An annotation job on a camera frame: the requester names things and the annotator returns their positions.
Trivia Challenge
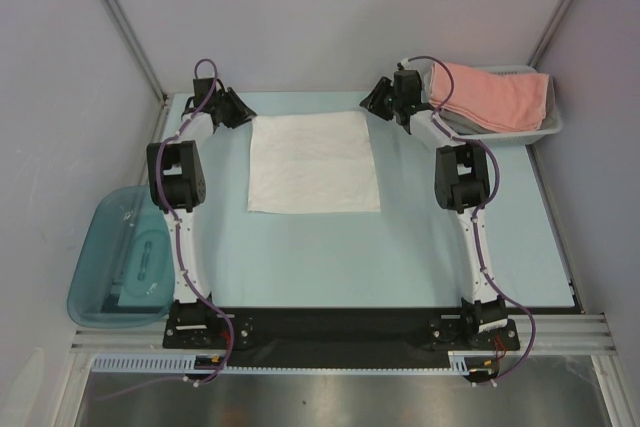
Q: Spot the white towel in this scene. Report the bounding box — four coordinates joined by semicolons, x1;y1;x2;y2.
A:
248;111;381;215

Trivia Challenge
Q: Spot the pink striped towel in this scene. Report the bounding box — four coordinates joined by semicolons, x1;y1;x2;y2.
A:
429;60;551;132

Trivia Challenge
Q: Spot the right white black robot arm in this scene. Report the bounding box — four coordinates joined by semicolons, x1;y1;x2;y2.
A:
360;68;508;349

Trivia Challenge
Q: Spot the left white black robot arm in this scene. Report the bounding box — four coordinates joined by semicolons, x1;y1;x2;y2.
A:
146;77;256;307

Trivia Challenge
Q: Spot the teal plastic tray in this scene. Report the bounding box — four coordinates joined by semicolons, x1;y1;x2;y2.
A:
67;185;174;329

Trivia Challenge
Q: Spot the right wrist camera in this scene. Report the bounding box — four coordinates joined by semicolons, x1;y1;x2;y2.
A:
397;58;412;71

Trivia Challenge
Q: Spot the left aluminium corner post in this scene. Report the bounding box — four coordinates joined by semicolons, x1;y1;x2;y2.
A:
99;0;168;103

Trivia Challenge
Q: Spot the aluminium corner post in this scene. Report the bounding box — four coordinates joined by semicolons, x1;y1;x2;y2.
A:
527;0;576;68
99;0;168;103

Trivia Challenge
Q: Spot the right aluminium corner post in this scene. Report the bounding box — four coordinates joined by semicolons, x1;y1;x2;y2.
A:
527;0;576;68

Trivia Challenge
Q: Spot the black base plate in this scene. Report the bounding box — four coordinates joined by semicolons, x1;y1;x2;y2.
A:
162;304;520;362

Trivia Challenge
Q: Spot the slotted cable duct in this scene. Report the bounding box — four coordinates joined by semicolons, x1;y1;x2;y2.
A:
91;352;498;377

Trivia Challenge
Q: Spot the aluminium frame rail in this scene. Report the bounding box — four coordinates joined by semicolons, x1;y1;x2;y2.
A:
70;314;617;356

